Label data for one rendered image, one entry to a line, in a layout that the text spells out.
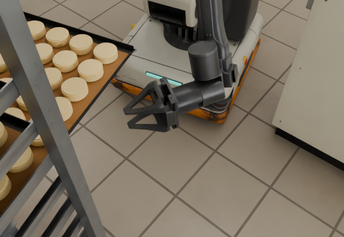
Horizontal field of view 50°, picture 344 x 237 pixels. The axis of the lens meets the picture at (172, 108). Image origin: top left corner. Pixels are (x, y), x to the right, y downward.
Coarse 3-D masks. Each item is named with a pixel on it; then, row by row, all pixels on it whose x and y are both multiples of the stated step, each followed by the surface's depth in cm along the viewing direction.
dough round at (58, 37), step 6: (54, 30) 82; (60, 30) 82; (66, 30) 82; (48, 36) 81; (54, 36) 81; (60, 36) 81; (66, 36) 81; (48, 42) 81; (54, 42) 80; (60, 42) 80; (66, 42) 81
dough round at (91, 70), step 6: (84, 60) 76; (90, 60) 76; (96, 60) 76; (78, 66) 75; (84, 66) 75; (90, 66) 75; (96, 66) 75; (102, 66) 75; (78, 72) 75; (84, 72) 74; (90, 72) 74; (96, 72) 74; (102, 72) 75; (84, 78) 74; (90, 78) 74; (96, 78) 74
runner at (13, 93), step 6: (6, 84) 46; (12, 84) 47; (0, 90) 46; (6, 90) 47; (12, 90) 48; (0, 96) 46; (6, 96) 47; (12, 96) 48; (18, 96) 49; (0, 102) 46; (6, 102) 47; (12, 102) 48; (0, 108) 47; (6, 108) 48; (0, 114) 47
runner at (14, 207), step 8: (48, 160) 61; (40, 168) 60; (48, 168) 62; (32, 176) 58; (40, 176) 61; (32, 184) 59; (24, 192) 58; (32, 192) 60; (16, 200) 57; (24, 200) 58; (8, 208) 55; (16, 208) 57; (0, 216) 54; (8, 216) 56; (0, 224) 55; (8, 224) 57; (0, 232) 55
